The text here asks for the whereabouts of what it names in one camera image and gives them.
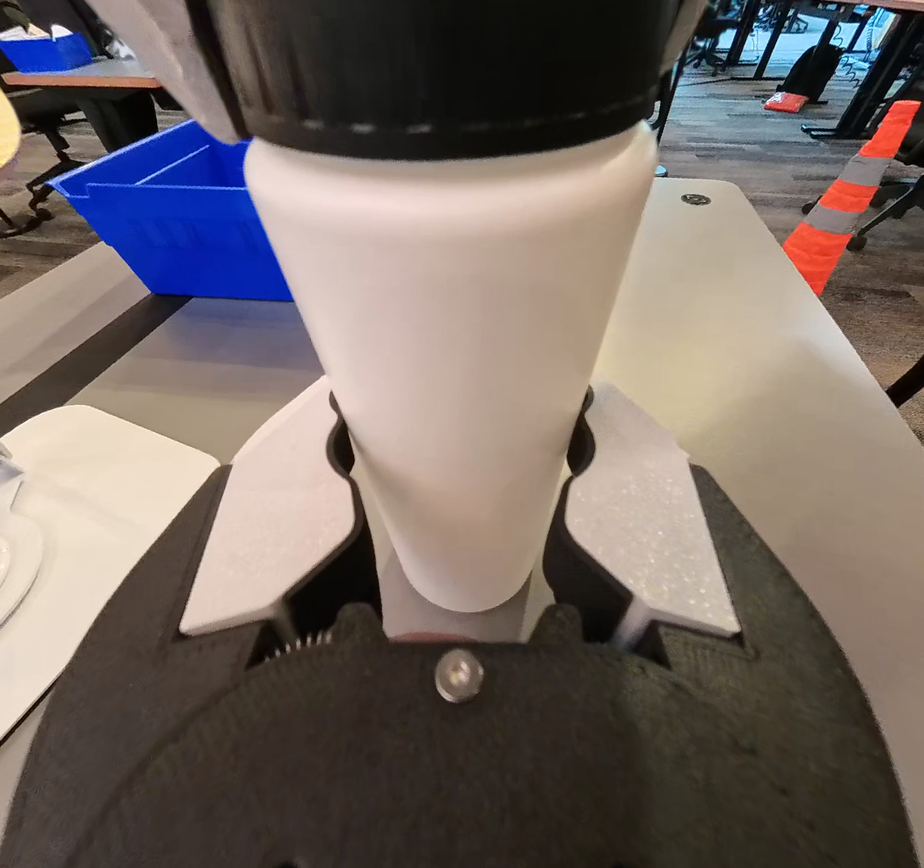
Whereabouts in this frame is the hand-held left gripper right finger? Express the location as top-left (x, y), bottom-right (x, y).
top-left (540, 380), bottom-right (742, 651)

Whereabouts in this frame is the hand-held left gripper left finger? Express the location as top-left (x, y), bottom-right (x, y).
top-left (179, 377), bottom-right (385, 644)

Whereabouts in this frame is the blue plastic bin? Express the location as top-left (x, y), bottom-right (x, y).
top-left (0, 30), bottom-right (95, 73)
top-left (47, 119), bottom-right (293, 303)

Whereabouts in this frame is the white plastic bottle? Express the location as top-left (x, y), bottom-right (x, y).
top-left (244, 120), bottom-right (659, 612)

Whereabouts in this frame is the black bottle lid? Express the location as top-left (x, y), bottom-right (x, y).
top-left (191, 0), bottom-right (690, 161)

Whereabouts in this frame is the black backpack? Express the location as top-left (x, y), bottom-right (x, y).
top-left (783, 45), bottom-right (844, 104)

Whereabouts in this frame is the black tape strip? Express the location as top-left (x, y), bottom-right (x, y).
top-left (0, 294), bottom-right (189, 436)

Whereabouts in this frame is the clear round stand foot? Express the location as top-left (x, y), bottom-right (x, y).
top-left (0, 514), bottom-right (44, 627)

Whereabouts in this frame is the orange traffic cone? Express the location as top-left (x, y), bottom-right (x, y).
top-left (783, 100), bottom-right (921, 296)

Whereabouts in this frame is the black tripod leg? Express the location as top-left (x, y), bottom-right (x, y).
top-left (886, 359), bottom-right (924, 408)

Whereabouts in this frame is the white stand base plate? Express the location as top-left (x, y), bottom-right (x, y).
top-left (0, 404), bottom-right (221, 739)

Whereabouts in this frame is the metal stand bracket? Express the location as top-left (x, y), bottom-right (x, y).
top-left (0, 442), bottom-right (26, 522)

